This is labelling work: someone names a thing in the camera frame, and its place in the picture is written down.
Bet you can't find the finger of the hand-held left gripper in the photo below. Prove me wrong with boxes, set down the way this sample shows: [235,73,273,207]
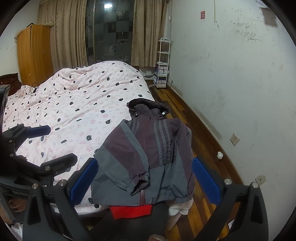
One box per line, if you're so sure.
[35,153,78,186]
[1,123,52,153]

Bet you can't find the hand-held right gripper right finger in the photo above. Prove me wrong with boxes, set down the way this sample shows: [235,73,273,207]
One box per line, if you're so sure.
[191,156,270,241]

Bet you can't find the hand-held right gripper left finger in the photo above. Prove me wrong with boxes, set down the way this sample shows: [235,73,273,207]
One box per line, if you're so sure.
[22,158,100,241]

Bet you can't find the purple grey hooded jacket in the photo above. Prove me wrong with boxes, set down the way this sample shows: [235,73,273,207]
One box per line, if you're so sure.
[91,98,197,206]

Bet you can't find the person's left hand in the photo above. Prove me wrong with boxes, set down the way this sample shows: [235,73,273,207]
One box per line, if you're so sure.
[7,198,26,213]

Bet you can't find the beige garment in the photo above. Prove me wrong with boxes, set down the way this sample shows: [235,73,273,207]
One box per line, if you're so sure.
[165,198,194,231]

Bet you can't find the pink cat print quilt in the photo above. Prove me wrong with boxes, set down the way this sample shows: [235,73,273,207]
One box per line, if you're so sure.
[2,61,156,214]

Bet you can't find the red white garment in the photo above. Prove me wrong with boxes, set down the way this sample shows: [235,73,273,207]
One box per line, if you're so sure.
[109,204,153,220]

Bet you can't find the dark wooden headboard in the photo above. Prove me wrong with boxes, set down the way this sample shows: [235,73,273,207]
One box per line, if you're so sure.
[0,72,22,96]

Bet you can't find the dark grey cloth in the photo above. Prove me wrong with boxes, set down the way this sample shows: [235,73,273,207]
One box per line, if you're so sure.
[79,204,168,241]

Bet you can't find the wooden wardrobe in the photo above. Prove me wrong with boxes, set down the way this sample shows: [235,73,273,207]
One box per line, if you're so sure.
[17,23,54,86]

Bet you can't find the beige curtain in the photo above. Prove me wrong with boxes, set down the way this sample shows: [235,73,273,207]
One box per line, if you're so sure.
[37,0,89,70]
[131,0,173,67]

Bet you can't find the stack of small boxes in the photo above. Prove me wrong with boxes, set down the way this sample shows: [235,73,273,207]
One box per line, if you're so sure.
[154,61,169,85]

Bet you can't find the dark glass window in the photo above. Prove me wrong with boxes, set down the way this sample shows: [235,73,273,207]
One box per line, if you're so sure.
[85,0,136,64]

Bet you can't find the white shelf cart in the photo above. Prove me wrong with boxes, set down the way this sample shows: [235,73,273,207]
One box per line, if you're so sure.
[153,38,173,88]

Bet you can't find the black cable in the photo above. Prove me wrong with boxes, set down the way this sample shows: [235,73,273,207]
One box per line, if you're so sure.
[24,83,40,94]

